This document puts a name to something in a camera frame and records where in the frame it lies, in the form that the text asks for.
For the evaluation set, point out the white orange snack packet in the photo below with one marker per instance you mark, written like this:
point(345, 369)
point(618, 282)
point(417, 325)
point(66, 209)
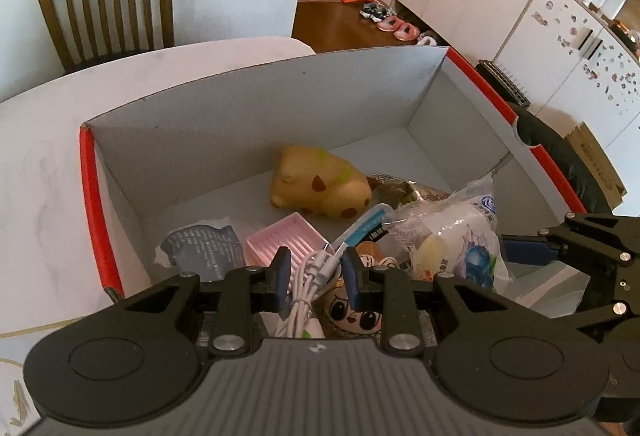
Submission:
point(367, 223)

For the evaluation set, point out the sticker-covered white cabinet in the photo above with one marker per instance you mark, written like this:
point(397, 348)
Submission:
point(575, 61)

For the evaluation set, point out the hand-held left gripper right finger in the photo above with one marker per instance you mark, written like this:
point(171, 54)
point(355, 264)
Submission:
point(352, 278)

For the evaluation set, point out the tissue paper pack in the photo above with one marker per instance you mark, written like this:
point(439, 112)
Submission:
point(200, 246)

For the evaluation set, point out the marble desktop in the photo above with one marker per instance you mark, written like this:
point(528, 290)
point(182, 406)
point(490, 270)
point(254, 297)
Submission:
point(40, 166)

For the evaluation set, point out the white slipper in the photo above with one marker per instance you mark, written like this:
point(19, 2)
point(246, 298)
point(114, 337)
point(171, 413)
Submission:
point(428, 39)

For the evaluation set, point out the black padded chair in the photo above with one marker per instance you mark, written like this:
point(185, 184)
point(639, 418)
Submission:
point(565, 156)

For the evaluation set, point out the wooden chair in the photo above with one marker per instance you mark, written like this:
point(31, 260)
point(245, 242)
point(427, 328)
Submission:
point(100, 6)

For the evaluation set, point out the black white shoes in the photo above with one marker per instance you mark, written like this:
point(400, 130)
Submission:
point(377, 11)

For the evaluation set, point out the silver foil snack packet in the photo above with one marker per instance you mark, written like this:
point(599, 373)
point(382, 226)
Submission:
point(400, 188)

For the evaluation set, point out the red cardboard box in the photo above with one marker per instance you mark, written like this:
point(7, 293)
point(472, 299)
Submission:
point(250, 116)

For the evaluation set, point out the brown cardboard box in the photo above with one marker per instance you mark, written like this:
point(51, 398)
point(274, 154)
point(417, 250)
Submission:
point(597, 161)

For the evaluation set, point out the clear bread packet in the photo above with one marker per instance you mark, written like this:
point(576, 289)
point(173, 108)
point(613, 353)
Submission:
point(450, 236)

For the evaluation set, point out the pink ridged case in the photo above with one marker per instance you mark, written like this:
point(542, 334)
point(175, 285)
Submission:
point(290, 233)

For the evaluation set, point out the black ribbed panel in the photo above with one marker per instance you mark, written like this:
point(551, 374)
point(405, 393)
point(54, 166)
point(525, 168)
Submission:
point(502, 81)

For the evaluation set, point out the pink slippers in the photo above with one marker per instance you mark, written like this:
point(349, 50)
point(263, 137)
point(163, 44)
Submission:
point(397, 28)

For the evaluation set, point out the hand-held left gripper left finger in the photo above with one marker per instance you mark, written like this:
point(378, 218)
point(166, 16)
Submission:
point(281, 278)

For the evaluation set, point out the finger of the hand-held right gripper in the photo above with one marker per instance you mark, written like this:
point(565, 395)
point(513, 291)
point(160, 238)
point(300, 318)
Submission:
point(612, 313)
point(525, 250)

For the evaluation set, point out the yellow squishy animal toy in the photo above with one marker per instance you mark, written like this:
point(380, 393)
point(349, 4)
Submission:
point(320, 186)

